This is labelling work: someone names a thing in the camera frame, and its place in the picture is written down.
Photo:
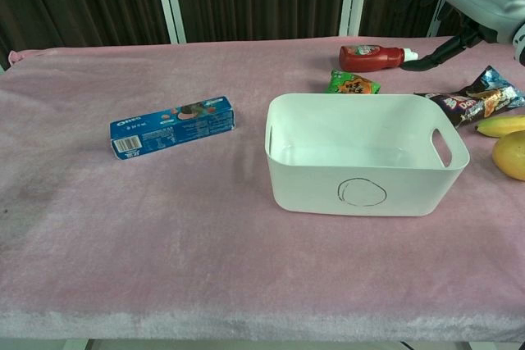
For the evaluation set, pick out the yellow mango fruit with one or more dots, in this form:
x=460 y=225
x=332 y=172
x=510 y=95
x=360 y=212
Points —
x=512 y=155

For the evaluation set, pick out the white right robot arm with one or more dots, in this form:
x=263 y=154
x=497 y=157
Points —
x=520 y=44

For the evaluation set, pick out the dark Doritos chip bag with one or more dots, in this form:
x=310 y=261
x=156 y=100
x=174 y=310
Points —
x=476 y=104

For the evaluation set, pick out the yellow banana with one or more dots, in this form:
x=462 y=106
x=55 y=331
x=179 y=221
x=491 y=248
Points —
x=506 y=125

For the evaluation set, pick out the red ketchup squeeze bottle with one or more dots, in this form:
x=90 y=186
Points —
x=369 y=57

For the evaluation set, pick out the green snack packet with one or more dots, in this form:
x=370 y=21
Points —
x=353 y=85

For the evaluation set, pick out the blue Oreo cookie box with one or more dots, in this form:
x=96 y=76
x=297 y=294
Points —
x=172 y=126

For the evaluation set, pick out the pink fleece table cloth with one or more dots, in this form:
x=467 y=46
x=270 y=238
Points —
x=164 y=243

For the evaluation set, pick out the white double frame post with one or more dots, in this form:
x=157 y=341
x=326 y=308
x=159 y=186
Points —
x=170 y=1

